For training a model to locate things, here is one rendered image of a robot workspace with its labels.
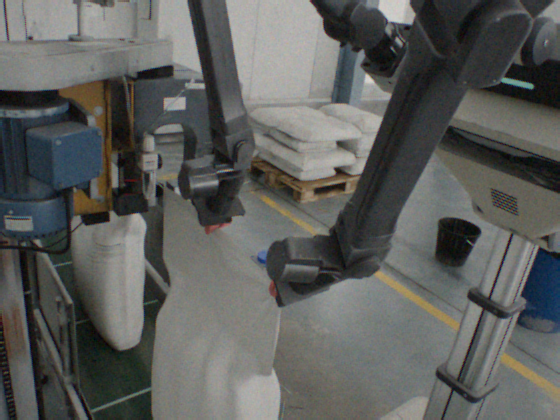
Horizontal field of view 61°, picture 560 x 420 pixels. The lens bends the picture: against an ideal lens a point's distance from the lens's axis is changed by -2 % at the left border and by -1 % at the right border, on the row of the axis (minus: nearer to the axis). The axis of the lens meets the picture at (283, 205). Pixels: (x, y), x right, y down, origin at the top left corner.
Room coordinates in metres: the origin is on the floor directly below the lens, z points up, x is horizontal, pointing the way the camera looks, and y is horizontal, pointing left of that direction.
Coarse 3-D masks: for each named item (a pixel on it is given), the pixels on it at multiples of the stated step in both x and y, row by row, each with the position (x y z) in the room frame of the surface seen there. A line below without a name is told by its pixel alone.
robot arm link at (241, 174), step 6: (228, 168) 0.86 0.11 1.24; (222, 174) 0.85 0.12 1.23; (228, 174) 0.85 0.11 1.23; (234, 174) 0.86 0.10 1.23; (240, 174) 0.86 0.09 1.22; (246, 174) 0.88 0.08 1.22; (222, 180) 0.85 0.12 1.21; (228, 180) 0.85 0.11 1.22; (234, 180) 0.85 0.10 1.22; (240, 180) 0.85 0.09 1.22; (222, 186) 0.86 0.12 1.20; (228, 186) 0.85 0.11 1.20; (234, 186) 0.85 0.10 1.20; (240, 186) 0.87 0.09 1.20; (222, 192) 0.86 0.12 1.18; (228, 192) 0.86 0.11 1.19; (234, 192) 0.86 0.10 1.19
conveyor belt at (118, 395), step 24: (48, 240) 1.91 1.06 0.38; (72, 264) 1.74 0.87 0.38; (72, 288) 1.57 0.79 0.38; (144, 288) 1.64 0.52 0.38; (144, 312) 1.49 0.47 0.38; (96, 336) 1.32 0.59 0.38; (144, 336) 1.35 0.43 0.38; (96, 360) 1.20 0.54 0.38; (120, 360) 1.22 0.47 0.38; (144, 360) 1.23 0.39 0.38; (96, 384) 1.10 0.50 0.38; (120, 384) 1.12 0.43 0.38; (144, 384) 1.13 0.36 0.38; (96, 408) 1.01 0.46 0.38; (120, 408) 1.03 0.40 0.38; (144, 408) 1.04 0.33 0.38
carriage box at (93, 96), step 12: (84, 84) 1.00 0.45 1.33; (96, 84) 1.01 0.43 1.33; (108, 84) 1.02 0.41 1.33; (72, 96) 0.98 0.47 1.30; (84, 96) 1.00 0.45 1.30; (96, 96) 1.01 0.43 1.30; (108, 96) 1.02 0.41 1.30; (96, 108) 1.01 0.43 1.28; (108, 108) 1.02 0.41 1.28; (96, 120) 1.01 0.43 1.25; (108, 120) 1.02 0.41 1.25; (108, 132) 1.02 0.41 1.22; (108, 144) 1.02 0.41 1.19; (108, 156) 1.02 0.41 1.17; (108, 168) 1.02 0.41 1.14; (108, 180) 1.02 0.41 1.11; (108, 192) 1.02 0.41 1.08; (84, 204) 0.99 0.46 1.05; (96, 204) 1.01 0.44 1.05; (108, 204) 1.02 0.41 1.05
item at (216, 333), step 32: (192, 224) 1.00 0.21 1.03; (192, 256) 1.00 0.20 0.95; (224, 256) 0.86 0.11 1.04; (192, 288) 0.98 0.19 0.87; (224, 288) 0.85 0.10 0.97; (256, 288) 0.77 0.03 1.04; (160, 320) 0.95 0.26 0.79; (192, 320) 0.90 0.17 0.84; (224, 320) 0.84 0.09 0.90; (256, 320) 0.76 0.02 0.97; (160, 352) 0.92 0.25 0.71; (192, 352) 0.83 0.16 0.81; (224, 352) 0.79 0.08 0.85; (256, 352) 0.75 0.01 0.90; (160, 384) 0.91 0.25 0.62; (192, 384) 0.81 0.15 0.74; (224, 384) 0.76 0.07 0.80; (256, 384) 0.77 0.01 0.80; (160, 416) 0.90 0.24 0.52; (192, 416) 0.79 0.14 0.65; (224, 416) 0.74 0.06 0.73; (256, 416) 0.74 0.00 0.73
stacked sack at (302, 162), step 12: (276, 156) 3.88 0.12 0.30; (288, 156) 3.78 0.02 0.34; (300, 156) 3.72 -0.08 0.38; (312, 156) 3.79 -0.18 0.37; (324, 156) 3.82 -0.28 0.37; (336, 156) 3.88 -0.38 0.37; (348, 156) 3.96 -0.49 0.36; (300, 168) 3.65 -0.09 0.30; (312, 168) 3.68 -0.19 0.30; (324, 168) 3.77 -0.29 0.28
